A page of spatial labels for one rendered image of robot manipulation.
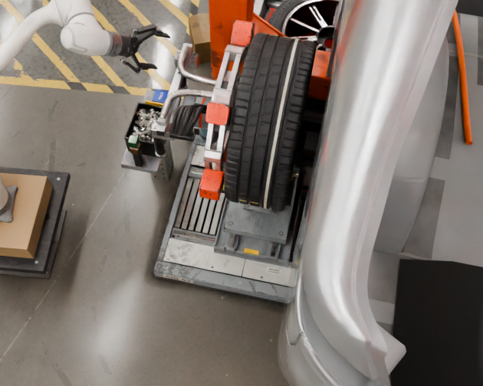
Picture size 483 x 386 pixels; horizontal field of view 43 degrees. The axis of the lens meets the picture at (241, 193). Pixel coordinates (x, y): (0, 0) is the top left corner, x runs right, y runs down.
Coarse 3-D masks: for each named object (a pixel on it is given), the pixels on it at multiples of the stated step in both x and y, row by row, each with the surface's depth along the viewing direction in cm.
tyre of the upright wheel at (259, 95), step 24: (264, 48) 214; (288, 48) 215; (312, 48) 216; (264, 72) 206; (240, 96) 204; (264, 96) 204; (288, 96) 204; (240, 120) 204; (264, 120) 203; (288, 120) 203; (240, 144) 206; (264, 144) 205; (288, 144) 204; (240, 168) 212; (264, 168) 210; (288, 168) 208; (240, 192) 221; (264, 192) 218
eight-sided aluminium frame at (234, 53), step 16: (240, 48) 218; (224, 64) 215; (240, 64) 219; (224, 96) 208; (208, 128) 212; (224, 128) 212; (208, 144) 214; (224, 144) 258; (208, 160) 217; (224, 176) 238
